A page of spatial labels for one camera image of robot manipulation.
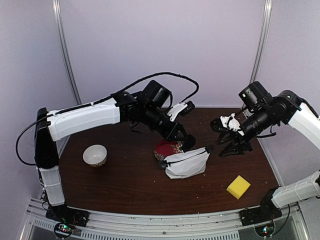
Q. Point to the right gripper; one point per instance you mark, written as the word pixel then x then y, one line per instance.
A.
pixel 239 146

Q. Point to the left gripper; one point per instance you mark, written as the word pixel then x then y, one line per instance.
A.
pixel 171 135

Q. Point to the white zipper pouch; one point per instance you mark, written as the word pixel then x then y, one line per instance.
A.
pixel 186 164

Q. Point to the yellow sponge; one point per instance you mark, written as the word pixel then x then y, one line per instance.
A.
pixel 238 187

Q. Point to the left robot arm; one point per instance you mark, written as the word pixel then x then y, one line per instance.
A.
pixel 140 107

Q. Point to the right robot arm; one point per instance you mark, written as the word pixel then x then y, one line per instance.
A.
pixel 267 111

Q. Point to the red floral plate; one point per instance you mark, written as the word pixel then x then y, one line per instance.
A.
pixel 167 148

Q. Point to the white ceramic bowl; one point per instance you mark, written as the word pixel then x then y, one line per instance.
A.
pixel 95 155

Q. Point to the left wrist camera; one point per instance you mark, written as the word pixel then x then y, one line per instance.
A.
pixel 180 109

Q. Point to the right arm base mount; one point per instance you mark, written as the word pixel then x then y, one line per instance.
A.
pixel 259 214

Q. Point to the front aluminium rail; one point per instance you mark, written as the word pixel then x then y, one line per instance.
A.
pixel 225 225

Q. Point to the right aluminium frame post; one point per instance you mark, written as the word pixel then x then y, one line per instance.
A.
pixel 263 35

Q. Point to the aluminium frame post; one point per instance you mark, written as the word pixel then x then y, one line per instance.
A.
pixel 263 35
pixel 65 53

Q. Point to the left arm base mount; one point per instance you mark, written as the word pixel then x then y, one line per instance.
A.
pixel 67 215

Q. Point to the left aluminium frame post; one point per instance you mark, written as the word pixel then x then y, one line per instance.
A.
pixel 65 53

